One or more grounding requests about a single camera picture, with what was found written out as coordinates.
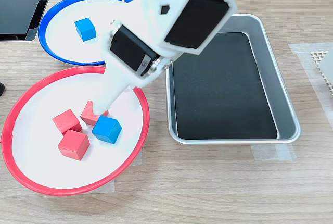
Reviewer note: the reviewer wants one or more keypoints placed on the pale perforated base plate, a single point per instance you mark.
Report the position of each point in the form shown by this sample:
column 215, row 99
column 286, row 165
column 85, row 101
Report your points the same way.
column 323, row 70

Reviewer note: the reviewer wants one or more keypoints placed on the small black object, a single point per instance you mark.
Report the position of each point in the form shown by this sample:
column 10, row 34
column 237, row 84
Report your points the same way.
column 1, row 89

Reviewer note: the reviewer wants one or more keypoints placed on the blue cube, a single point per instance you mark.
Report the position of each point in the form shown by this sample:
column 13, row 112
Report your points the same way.
column 85, row 29
column 106, row 130

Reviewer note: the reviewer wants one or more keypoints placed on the blue-rimmed white plate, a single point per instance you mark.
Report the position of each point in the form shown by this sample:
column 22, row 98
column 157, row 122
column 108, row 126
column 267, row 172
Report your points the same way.
column 59, row 44

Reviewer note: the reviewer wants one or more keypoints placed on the clear tape sheet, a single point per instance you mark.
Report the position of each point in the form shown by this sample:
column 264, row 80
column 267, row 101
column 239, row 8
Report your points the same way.
column 304, row 52

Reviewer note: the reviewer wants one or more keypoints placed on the clear tape strip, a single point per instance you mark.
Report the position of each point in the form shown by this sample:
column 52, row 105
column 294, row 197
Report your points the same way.
column 106, row 186
column 273, row 152
column 138, row 160

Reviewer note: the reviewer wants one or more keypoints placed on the red cube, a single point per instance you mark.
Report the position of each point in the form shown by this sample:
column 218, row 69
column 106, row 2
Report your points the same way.
column 74, row 144
column 66, row 121
column 87, row 116

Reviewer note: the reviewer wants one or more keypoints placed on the black tray mat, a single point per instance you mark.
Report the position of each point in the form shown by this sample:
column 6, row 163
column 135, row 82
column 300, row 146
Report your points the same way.
column 221, row 91

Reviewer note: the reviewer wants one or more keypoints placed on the red-rimmed white plate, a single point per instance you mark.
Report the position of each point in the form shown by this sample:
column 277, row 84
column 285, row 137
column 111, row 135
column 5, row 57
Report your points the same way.
column 39, row 161

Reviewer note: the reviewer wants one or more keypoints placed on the steel tray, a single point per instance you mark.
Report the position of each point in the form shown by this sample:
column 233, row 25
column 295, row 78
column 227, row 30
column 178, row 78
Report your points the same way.
column 286, row 119

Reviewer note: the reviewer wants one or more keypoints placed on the black electronic device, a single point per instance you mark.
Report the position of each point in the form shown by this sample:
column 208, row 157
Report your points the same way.
column 18, row 7

